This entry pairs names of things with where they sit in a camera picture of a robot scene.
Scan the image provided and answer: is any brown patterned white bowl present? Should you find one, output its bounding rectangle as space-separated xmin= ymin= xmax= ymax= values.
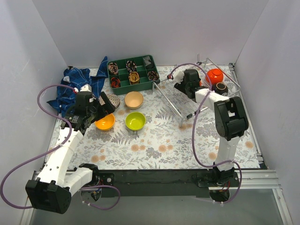
xmin=99 ymin=93 xmax=120 ymax=109

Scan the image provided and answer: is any yellow bowl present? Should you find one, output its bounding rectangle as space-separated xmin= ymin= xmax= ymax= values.
xmin=95 ymin=113 xmax=115 ymax=131

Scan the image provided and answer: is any beige bowl with drawing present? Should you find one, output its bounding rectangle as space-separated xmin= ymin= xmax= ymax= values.
xmin=124 ymin=91 xmax=144 ymax=109

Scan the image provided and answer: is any lime green bowl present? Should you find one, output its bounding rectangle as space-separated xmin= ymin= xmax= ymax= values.
xmin=125 ymin=112 xmax=146 ymax=131

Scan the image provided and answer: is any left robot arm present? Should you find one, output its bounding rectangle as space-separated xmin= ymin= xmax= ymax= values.
xmin=25 ymin=91 xmax=115 ymax=214

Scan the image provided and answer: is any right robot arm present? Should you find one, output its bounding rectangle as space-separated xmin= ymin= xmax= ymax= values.
xmin=169 ymin=69 xmax=249 ymax=186

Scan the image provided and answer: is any metal dish rack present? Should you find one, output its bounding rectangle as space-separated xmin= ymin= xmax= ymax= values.
xmin=152 ymin=58 xmax=241 ymax=126

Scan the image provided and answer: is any red black ties bottom left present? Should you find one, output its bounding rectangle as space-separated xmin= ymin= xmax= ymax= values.
xmin=111 ymin=77 xmax=120 ymax=88

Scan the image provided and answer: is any blue plaid cloth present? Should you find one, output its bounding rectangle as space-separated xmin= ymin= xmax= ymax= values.
xmin=46 ymin=56 xmax=109 ymax=118

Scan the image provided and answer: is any black brown bowl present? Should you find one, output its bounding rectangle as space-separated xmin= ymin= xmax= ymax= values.
xmin=212 ymin=82 xmax=228 ymax=96

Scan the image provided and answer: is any yellow ties bottom middle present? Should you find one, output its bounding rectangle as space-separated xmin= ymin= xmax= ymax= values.
xmin=128 ymin=71 xmax=140 ymax=85

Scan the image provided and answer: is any brown ties bottom right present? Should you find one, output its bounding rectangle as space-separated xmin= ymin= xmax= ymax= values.
xmin=147 ymin=71 xmax=159 ymax=81

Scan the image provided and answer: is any green compartment tray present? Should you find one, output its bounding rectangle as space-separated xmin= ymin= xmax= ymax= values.
xmin=107 ymin=55 xmax=160 ymax=95

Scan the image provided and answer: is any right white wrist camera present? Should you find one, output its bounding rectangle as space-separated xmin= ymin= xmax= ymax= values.
xmin=172 ymin=70 xmax=184 ymax=84

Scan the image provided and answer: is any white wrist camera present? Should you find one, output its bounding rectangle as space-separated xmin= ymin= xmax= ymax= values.
xmin=79 ymin=84 xmax=92 ymax=92
xmin=172 ymin=70 xmax=184 ymax=84

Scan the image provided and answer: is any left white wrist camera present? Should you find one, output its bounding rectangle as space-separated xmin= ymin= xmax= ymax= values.
xmin=79 ymin=84 xmax=92 ymax=92

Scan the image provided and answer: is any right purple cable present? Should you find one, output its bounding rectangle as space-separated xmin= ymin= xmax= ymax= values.
xmin=170 ymin=63 xmax=242 ymax=204

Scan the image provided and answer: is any purple cable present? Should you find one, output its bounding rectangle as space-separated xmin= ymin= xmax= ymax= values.
xmin=170 ymin=63 xmax=242 ymax=204
xmin=0 ymin=84 xmax=121 ymax=210

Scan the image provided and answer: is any hair ties top left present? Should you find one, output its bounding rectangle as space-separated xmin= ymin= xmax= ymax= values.
xmin=108 ymin=61 xmax=119 ymax=74

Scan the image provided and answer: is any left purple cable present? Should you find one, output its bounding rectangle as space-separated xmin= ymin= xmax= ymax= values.
xmin=0 ymin=84 xmax=121 ymax=210

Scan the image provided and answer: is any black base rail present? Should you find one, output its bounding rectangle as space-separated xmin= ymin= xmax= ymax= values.
xmin=93 ymin=169 xmax=243 ymax=202

